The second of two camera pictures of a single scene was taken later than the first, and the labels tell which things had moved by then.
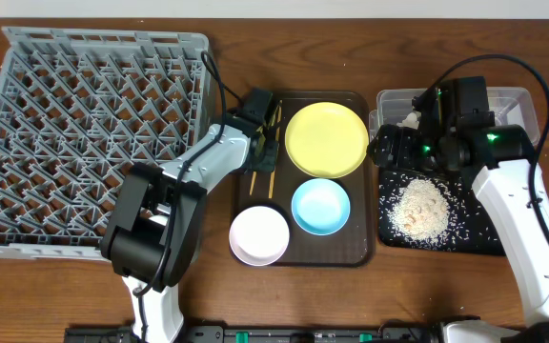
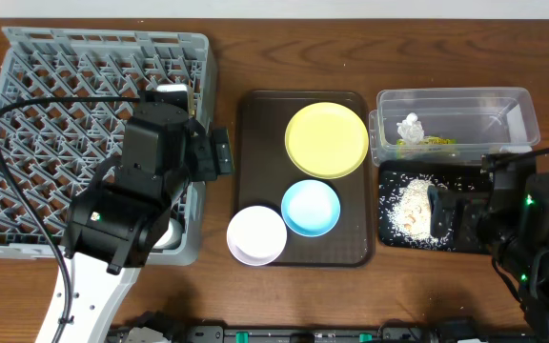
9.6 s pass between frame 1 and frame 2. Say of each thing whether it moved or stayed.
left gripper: moved
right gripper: moved
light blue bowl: moved
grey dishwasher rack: stayed
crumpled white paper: stayed
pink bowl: stayed
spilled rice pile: stayed
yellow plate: stayed
